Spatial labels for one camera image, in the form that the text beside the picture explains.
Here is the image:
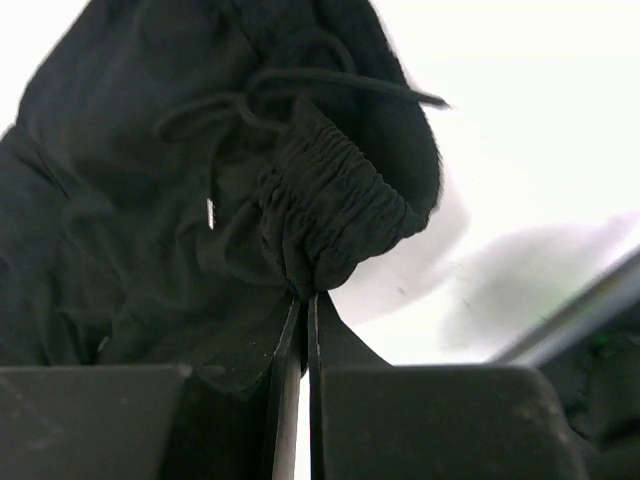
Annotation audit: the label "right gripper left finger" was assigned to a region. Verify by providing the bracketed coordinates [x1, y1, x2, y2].
[1, 298, 300, 479]

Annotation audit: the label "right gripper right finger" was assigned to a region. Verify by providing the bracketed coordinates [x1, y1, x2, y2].
[307, 294, 587, 479]

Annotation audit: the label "black trousers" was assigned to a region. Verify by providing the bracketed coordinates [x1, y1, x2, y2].
[1, 1, 445, 391]

